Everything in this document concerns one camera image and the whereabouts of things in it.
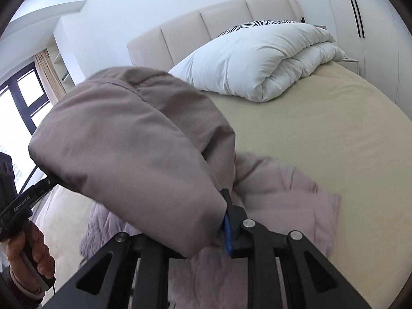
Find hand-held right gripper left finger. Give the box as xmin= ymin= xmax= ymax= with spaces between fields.
xmin=43 ymin=231 xmax=189 ymax=309

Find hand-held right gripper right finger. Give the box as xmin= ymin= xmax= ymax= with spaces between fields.
xmin=219 ymin=188 xmax=372 ymax=309

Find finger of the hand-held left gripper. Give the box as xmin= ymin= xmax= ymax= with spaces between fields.
xmin=31 ymin=176 xmax=61 ymax=207

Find mauve puffer jacket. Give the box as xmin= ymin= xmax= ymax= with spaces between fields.
xmin=28 ymin=66 xmax=342 ymax=309

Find person's left forearm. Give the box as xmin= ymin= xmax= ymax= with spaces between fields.
xmin=0 ymin=262 xmax=46 ymax=308

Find person's left hand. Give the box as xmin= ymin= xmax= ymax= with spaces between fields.
xmin=6 ymin=221 xmax=56 ymax=293

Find black framed window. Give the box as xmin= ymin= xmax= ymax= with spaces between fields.
xmin=0 ymin=63 xmax=54 ymax=194

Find beige curtain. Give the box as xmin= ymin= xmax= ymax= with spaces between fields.
xmin=34 ymin=50 xmax=67 ymax=102

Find bed with beige sheet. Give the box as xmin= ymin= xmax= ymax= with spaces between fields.
xmin=34 ymin=61 xmax=412 ymax=309

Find white folded duvet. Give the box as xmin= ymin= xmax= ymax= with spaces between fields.
xmin=167 ymin=22 xmax=347 ymax=103

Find beige padded headboard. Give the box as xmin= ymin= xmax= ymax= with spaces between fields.
xmin=126 ymin=0 xmax=305 ymax=71

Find zebra print pillow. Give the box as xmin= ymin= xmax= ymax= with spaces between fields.
xmin=218 ymin=20 xmax=301 ymax=37

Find white nightstand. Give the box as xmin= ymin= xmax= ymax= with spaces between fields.
xmin=340 ymin=55 xmax=360 ymax=75

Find black linear air vent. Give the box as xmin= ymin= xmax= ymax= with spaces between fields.
xmin=339 ymin=0 xmax=366 ymax=39

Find white wall shelf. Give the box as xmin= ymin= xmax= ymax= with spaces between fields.
xmin=48 ymin=35 xmax=77 ymax=85

